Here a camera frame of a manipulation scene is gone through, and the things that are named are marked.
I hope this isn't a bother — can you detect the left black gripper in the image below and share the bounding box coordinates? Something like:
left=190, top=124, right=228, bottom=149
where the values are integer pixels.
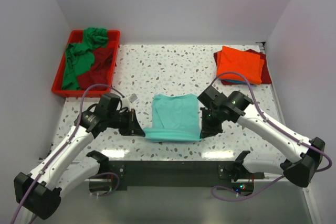
left=107, top=108, right=145, bottom=136

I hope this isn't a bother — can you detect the teal t shirt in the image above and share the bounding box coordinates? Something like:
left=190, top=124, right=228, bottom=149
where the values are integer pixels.
left=143, top=94, right=201, bottom=142

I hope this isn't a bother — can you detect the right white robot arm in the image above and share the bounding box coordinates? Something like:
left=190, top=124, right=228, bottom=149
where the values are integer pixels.
left=197, top=86, right=325, bottom=188

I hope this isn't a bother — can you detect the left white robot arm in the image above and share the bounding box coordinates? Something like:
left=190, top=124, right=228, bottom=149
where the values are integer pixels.
left=14, top=93, right=145, bottom=220

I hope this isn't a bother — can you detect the blue folded t shirt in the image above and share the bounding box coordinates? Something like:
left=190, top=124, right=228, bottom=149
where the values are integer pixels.
left=225, top=79, right=245, bottom=84

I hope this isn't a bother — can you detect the dark red t shirt in bin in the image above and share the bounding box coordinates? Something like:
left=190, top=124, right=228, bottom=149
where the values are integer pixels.
left=77, top=47, right=114, bottom=90

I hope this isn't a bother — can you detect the orange folded t shirt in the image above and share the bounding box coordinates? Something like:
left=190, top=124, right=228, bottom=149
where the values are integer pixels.
left=216, top=46, right=265, bottom=85

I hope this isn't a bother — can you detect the dark red folded t shirt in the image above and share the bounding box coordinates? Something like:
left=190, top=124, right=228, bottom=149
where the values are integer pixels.
left=214, top=49, right=272, bottom=85

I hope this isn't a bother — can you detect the green t shirt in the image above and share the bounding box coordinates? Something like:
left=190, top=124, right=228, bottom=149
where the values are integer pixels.
left=61, top=27, right=109, bottom=90

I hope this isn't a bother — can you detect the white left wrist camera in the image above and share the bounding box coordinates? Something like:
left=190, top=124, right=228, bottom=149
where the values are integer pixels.
left=126, top=93, right=138, bottom=103

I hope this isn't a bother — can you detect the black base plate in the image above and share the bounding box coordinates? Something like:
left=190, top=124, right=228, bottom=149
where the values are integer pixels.
left=78, top=159, right=266, bottom=197

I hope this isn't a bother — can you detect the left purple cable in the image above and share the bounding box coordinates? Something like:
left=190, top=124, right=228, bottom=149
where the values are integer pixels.
left=9, top=84, right=127, bottom=224

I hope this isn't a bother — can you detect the aluminium rail frame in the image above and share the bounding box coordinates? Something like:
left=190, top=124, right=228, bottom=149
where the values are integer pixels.
left=88, top=44, right=321, bottom=223

